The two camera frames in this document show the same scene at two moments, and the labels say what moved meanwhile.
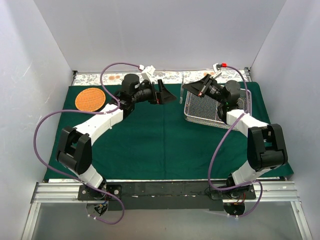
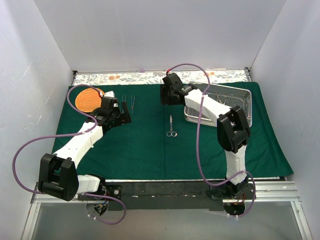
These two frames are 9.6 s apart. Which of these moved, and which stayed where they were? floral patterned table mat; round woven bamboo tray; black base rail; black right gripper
Moved: black right gripper
Stayed: black base rail; round woven bamboo tray; floral patterned table mat
